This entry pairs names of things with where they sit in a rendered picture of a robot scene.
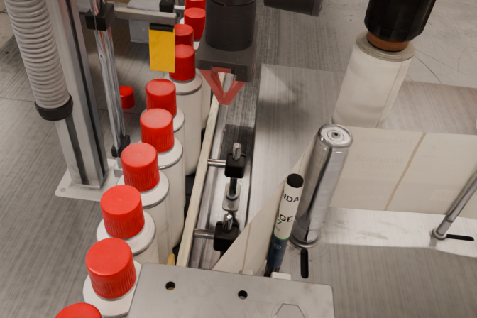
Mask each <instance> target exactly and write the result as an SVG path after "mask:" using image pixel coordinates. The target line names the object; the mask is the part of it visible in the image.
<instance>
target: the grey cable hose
mask: <svg viewBox="0 0 477 318"><path fill-rule="evenodd" d="M4 3H5V5H6V10H7V12H8V15H9V18H10V21H11V25H12V28H13V31H14V34H15V37H16V41H17V43H18V47H19V50H20V52H21V57H22V59H23V63H24V66H25V68H26V72H27V75H28V78H29V81H30V84H31V87H32V90H33V94H34V97H35V103H34V104H35V108H36V111H37V112H38V113H39V114H40V116H41V117H42V118H43V119H45V120H47V121H59V120H62V119H65V118H67V117H68V116H69V115H70V114H71V113H72V108H73V100H72V96H71V95H70V93H69V92H68V90H67V84H66V81H65V75H64V73H63V69H62V65H61V61H60V56H59V52H58V48H57V44H56V40H55V35H54V33H53V32H54V31H53V26H52V23H51V20H50V15H49V13H48V6H47V3H46V0H4Z"/></svg>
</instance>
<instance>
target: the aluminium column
mask: <svg viewBox="0 0 477 318"><path fill-rule="evenodd" d="M46 3H47V6H48V13H49V15H50V20H51V23H52V26H53V31H54V32H53V33H54V35H55V40H56V44H57V48H58V52H59V56H60V61H61V65H62V69H63V73H64V75H65V81H66V84H67V90H68V92H69V93H70V95H71V96H72V100H73V108H72V113H71V114H70V115H69V116H68V117H67V118H65V119H62V120H59V121H55V126H56V129H57V133H58V135H59V139H60V142H61V146H62V150H63V153H64V156H65V159H66V163H67V167H68V170H69V173H70V177H71V180H72V184H73V186H78V187H89V188H95V189H101V188H102V185H103V183H104V180H105V178H106V175H107V173H108V171H109V165H108V161H107V157H106V150H105V146H104V139H103V135H102V129H101V125H100V120H99V114H98V110H97V103H96V99H95V95H94V88H93V84H92V78H91V74H90V69H89V63H88V59H87V52H86V48H85V44H84V37H83V33H82V27H81V23H80V15H79V11H78V8H77V1H76V0H67V5H68V9H69V12H70V18H71V22H72V28H73V32H74V36H75V42H76V46H77V52H78V56H79V62H78V59H77V52H76V49H75V42H74V39H73V35H72V29H71V25H70V19H69V16H68V12H67V6H66V2H65V0H46ZM79 63H80V66H79ZM80 67H81V71H82V76H81V72H80ZM82 78H83V82H84V85H83V82H82ZM84 90H85V92H84ZM85 94H86V95H85ZM95 141H96V142H95ZM97 151H98V152H97ZM98 154H99V155H98ZM99 161H100V162H99ZM100 163H101V165H100ZM101 167H102V168H101ZM102 173H103V175H102Z"/></svg>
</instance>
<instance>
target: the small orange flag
mask: <svg viewBox="0 0 477 318"><path fill-rule="evenodd" d="M174 28H175V27H174V25H168V24H161V23H150V25H149V47H150V70H155V71H162V72H175V29H174Z"/></svg>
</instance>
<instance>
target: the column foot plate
mask: <svg viewBox="0 0 477 318"><path fill-rule="evenodd" d="M107 161H108V165H109V171H108V173H107V175H106V178H105V180H104V183H103V185H102V188H101V189H95V188H89V187H78V186H73V184H72V180H71V177H70V173H69V170H68V169H67V171H66V172H65V174H64V176H63V178H62V180H61V182H60V184H59V185H58V187H57V189H56V191H55V194H56V196H59V197H69V198H75V199H86V200H93V201H99V202H100V199H101V197H102V195H103V194H104V193H105V192H106V191H107V190H108V189H109V188H111V187H113V186H116V183H117V182H118V180H119V178H120V177H114V170H113V168H114V165H115V163H116V160H113V159H107Z"/></svg>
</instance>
